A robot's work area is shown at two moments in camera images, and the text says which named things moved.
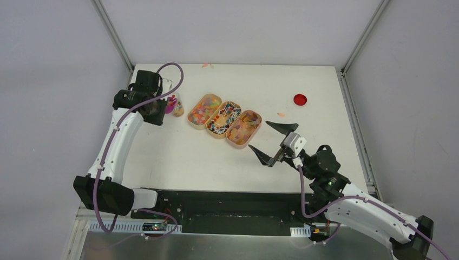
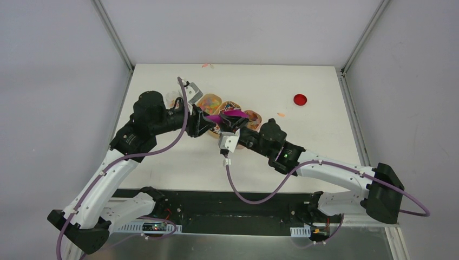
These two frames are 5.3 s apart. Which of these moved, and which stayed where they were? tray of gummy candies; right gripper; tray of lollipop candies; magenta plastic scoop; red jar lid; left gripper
Moved: left gripper; right gripper; magenta plastic scoop
Stayed: tray of gummy candies; tray of lollipop candies; red jar lid
